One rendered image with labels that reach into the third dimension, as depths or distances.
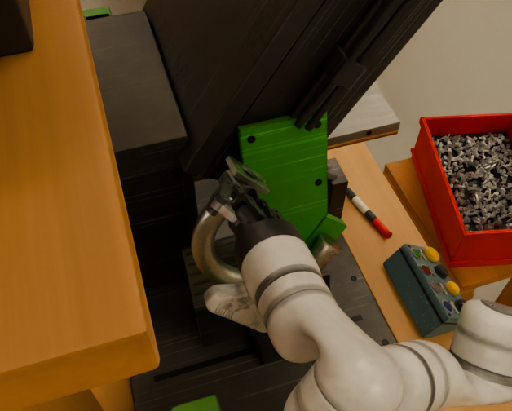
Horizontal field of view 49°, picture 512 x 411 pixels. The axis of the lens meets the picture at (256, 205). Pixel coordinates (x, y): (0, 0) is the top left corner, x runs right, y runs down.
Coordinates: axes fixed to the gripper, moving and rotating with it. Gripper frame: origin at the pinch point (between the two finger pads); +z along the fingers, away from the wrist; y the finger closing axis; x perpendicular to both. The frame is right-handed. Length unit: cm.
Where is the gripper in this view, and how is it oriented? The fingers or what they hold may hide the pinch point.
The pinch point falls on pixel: (240, 190)
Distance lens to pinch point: 69.4
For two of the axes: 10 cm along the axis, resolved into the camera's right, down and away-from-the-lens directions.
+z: -2.9, -5.6, 7.8
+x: -6.4, 7.2, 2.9
